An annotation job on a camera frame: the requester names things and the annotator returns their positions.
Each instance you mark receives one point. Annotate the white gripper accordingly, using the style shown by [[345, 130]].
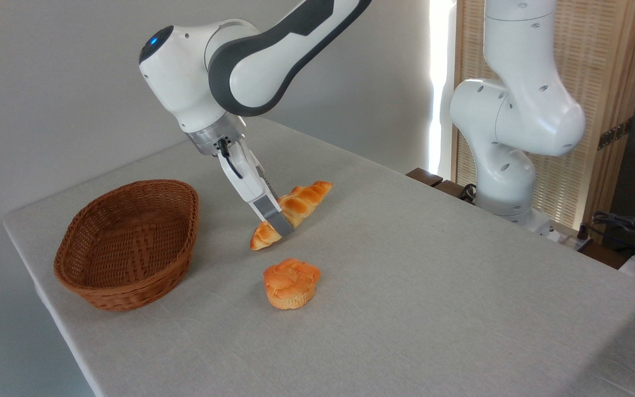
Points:
[[246, 176]]

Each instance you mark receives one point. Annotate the long braided bread loaf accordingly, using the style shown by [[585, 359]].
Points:
[[306, 199]]

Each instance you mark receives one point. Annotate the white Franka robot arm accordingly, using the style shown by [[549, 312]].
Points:
[[251, 66]]

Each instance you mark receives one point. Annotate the round orange bread bun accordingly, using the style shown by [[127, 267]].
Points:
[[291, 284]]

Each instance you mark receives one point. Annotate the brown wicker basket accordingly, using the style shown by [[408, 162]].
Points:
[[124, 248]]

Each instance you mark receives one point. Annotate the grey tablecloth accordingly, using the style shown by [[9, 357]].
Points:
[[405, 298]]

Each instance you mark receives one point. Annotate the dark brown wooden furniture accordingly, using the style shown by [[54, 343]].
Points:
[[433, 179]]

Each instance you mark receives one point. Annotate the white power strip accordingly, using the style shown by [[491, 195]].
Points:
[[575, 240]]

